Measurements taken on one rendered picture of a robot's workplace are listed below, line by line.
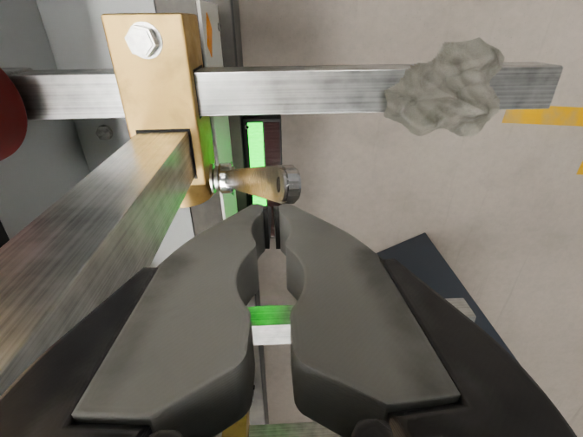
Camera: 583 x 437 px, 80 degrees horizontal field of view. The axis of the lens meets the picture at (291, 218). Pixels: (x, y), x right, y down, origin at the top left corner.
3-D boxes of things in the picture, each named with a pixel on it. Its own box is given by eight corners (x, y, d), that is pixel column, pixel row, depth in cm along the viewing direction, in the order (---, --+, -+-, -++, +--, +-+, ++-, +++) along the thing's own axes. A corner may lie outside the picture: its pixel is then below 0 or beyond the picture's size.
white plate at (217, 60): (219, 4, 36) (203, -1, 27) (240, 225, 48) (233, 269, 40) (214, 4, 36) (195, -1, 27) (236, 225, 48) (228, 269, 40)
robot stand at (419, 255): (424, 231, 135) (521, 366, 82) (442, 277, 146) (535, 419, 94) (364, 257, 139) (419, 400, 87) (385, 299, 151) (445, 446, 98)
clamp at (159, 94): (197, 14, 26) (182, 12, 21) (218, 183, 32) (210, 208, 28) (120, 15, 26) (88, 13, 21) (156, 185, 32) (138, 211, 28)
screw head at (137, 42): (159, 21, 22) (153, 21, 20) (166, 58, 23) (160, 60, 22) (124, 22, 21) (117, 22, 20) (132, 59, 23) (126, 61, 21)
